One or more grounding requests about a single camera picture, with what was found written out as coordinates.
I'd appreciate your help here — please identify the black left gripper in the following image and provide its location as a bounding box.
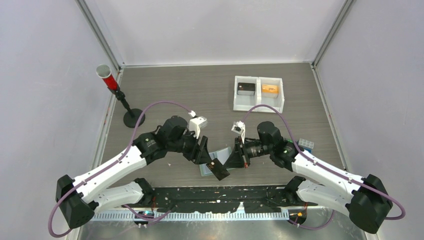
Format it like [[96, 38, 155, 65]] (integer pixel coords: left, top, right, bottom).
[[167, 128, 212, 165]]

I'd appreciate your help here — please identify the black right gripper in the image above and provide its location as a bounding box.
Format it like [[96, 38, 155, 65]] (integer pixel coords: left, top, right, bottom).
[[224, 136, 273, 170]]

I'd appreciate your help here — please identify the green card holder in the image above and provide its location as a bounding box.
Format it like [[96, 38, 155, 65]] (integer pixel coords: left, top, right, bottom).
[[199, 146, 232, 177]]

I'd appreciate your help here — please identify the black credit card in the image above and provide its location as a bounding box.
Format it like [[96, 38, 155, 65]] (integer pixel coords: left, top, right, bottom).
[[207, 158, 230, 181]]

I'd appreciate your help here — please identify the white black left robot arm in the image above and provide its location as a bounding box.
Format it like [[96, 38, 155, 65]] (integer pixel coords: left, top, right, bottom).
[[56, 115, 229, 229]]

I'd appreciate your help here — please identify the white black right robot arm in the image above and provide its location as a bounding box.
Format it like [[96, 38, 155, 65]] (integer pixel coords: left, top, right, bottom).
[[224, 121, 393, 234]]

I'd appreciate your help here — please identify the grey lego brick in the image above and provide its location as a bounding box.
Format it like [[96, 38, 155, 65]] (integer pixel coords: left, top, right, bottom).
[[297, 138, 315, 150]]

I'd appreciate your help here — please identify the white two-compartment bin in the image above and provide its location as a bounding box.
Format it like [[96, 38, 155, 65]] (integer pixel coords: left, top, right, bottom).
[[233, 75, 285, 113]]

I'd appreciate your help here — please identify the black box in bin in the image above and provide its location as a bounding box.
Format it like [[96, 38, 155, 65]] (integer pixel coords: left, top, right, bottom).
[[236, 82, 256, 96]]

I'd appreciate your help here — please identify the orange box in bin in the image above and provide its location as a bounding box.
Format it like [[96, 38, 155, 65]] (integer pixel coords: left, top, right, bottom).
[[261, 84, 280, 99]]

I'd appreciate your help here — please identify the red microphone on stand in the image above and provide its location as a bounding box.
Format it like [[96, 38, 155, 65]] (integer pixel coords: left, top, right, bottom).
[[95, 64, 146, 128]]

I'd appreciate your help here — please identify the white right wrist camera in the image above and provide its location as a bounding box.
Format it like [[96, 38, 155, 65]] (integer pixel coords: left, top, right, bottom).
[[231, 120, 246, 144]]

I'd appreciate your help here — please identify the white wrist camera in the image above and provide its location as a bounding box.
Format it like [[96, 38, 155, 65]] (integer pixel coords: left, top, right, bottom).
[[188, 110, 208, 139], [231, 120, 246, 144]]

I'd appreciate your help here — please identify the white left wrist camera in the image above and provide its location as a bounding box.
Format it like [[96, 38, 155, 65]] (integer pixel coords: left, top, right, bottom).
[[188, 110, 208, 139]]

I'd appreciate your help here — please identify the aluminium front rail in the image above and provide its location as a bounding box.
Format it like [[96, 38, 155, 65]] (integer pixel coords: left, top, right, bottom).
[[71, 188, 332, 222]]

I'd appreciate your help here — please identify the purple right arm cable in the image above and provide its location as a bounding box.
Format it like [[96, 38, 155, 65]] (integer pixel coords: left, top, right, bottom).
[[241, 104, 407, 221]]

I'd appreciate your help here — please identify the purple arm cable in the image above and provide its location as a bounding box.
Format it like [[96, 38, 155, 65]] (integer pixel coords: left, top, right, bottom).
[[47, 100, 196, 239], [241, 104, 407, 221]]

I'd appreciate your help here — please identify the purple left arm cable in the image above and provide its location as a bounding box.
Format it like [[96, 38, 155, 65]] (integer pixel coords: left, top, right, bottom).
[[47, 100, 196, 239]]

